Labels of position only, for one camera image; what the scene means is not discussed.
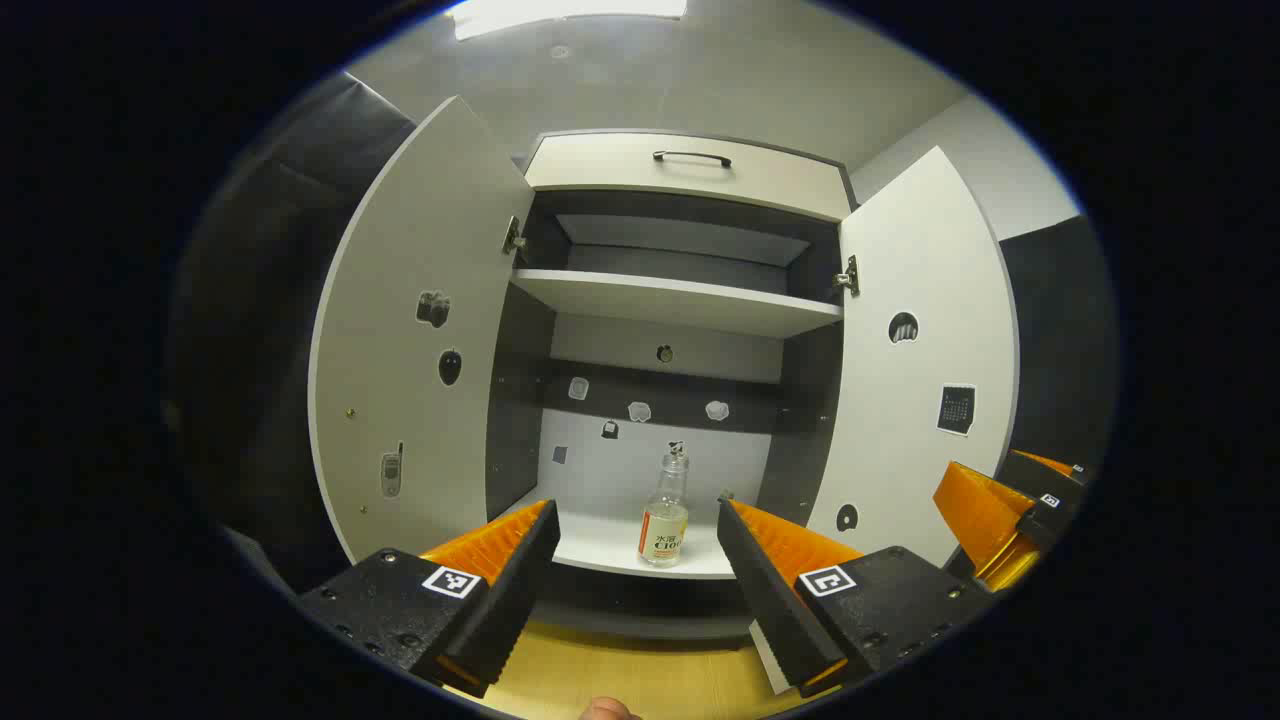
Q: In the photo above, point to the clear glass bottle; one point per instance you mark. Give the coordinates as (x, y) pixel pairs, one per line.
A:
(663, 520)

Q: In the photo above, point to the white cabinet shelf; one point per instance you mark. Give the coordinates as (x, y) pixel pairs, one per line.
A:
(680, 298)

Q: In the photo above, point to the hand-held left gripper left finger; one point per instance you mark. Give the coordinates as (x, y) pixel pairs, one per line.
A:
(520, 580)

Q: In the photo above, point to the metal door hinge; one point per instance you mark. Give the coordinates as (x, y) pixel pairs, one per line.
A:
(513, 237)
(848, 276)

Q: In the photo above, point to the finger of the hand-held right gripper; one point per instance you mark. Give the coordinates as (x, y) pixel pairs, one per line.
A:
(1045, 480)
(985, 520)

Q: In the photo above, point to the black backdrop cloth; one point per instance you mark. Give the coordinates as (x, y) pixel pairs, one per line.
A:
(1060, 330)
(260, 300)

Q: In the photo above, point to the white cabinet door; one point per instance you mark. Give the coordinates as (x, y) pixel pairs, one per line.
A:
(400, 300)
(920, 420)

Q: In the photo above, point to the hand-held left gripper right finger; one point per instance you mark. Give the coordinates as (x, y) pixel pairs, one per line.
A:
(760, 590)

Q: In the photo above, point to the white and grey cabinet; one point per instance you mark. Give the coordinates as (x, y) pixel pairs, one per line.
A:
(660, 480)

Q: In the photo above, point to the white cabinet drawer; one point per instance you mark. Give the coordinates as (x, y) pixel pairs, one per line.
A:
(620, 165)

